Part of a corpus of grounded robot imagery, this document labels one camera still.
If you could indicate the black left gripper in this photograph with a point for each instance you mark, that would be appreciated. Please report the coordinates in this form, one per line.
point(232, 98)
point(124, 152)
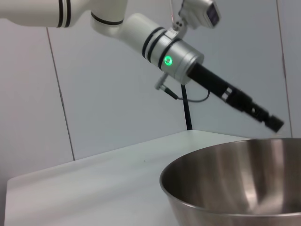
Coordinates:
point(211, 78)

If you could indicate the stainless steel mixing bowl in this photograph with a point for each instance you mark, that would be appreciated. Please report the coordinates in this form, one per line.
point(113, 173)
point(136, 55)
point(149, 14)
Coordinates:
point(235, 169)

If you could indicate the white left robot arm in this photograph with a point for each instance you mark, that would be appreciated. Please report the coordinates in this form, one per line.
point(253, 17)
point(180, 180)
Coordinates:
point(141, 30)

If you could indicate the black stand pole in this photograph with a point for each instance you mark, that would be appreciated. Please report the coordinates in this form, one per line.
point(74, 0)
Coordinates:
point(187, 110)

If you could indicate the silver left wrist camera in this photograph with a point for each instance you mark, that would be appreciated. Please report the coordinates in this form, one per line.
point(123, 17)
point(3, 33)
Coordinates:
point(202, 11)

